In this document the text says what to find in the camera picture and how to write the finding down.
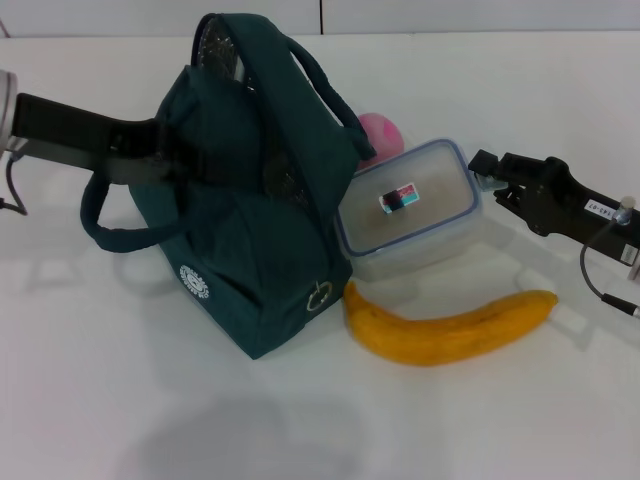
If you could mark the pink peach ball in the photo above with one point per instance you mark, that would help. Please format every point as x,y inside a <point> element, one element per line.
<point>385,135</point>

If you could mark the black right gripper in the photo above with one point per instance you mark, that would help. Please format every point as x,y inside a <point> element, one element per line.
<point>565,205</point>

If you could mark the yellow banana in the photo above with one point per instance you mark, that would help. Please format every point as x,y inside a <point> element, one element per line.
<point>440,340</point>

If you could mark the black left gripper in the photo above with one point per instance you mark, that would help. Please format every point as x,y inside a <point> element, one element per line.
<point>75,137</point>

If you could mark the dark teal lunch bag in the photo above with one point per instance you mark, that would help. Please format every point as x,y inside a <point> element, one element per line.
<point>240,240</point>

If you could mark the clear lunch box blue rim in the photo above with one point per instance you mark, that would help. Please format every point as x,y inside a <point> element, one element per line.
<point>430,215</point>

